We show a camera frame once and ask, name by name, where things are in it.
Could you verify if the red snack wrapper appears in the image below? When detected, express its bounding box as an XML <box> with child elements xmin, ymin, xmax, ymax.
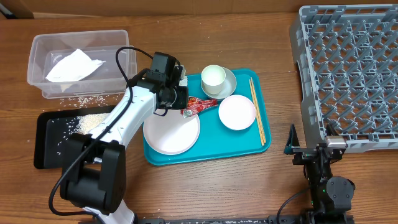
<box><xmin>180</xmin><ymin>96</ymin><xmax>218</xmax><ymax>118</ymax></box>

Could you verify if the large white plate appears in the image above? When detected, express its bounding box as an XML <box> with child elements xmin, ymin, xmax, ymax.
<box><xmin>143</xmin><ymin>110</ymin><xmax>201</xmax><ymax>156</ymax></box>

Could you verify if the small white plate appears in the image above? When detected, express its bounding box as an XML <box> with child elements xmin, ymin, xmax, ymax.
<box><xmin>218</xmin><ymin>95</ymin><xmax>256</xmax><ymax>131</ymax></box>

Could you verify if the white rice pile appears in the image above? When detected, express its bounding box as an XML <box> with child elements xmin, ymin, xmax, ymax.
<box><xmin>55</xmin><ymin>112</ymin><xmax>111</xmax><ymax>156</ymax></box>

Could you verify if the white napkin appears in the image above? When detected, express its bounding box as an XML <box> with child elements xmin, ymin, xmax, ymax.
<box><xmin>45</xmin><ymin>49</ymin><xmax>104</xmax><ymax>83</ymax></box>

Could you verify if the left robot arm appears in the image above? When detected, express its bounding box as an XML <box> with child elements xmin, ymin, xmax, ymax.
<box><xmin>49</xmin><ymin>65</ymin><xmax>188</xmax><ymax>223</ymax></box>

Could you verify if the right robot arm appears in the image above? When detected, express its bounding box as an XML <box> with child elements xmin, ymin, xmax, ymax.
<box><xmin>276</xmin><ymin>124</ymin><xmax>355</xmax><ymax>223</ymax></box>

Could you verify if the grey dishwasher rack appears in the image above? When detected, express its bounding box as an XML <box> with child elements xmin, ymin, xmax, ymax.
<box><xmin>289</xmin><ymin>4</ymin><xmax>397</xmax><ymax>153</ymax></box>

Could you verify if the white paper cup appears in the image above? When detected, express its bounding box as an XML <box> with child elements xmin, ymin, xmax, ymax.
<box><xmin>201</xmin><ymin>65</ymin><xmax>226</xmax><ymax>95</ymax></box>

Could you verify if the grey shallow bowl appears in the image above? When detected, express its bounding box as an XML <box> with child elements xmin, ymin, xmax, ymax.
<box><xmin>201</xmin><ymin>67</ymin><xmax>237</xmax><ymax>100</ymax></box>

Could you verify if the teal serving tray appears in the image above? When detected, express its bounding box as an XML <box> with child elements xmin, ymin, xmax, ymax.
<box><xmin>143</xmin><ymin>68</ymin><xmax>272</xmax><ymax>166</ymax></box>

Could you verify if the left wooden chopstick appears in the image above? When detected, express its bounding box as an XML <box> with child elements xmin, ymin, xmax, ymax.
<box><xmin>248</xmin><ymin>78</ymin><xmax>265</xmax><ymax>147</ymax></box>

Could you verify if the scattered rice on table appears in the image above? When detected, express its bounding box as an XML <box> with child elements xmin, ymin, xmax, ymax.
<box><xmin>57</xmin><ymin>94</ymin><xmax>122</xmax><ymax>111</ymax></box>

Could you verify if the clear plastic bin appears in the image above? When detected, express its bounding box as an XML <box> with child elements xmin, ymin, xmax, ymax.
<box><xmin>27</xmin><ymin>30</ymin><xmax>137</xmax><ymax>99</ymax></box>

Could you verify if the black plastic tray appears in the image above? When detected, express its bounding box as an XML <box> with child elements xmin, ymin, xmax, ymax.
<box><xmin>34</xmin><ymin>106</ymin><xmax>114</xmax><ymax>169</ymax></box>

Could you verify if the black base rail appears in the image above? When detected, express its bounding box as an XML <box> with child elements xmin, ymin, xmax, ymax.
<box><xmin>134</xmin><ymin>215</ymin><xmax>355</xmax><ymax>224</ymax></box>

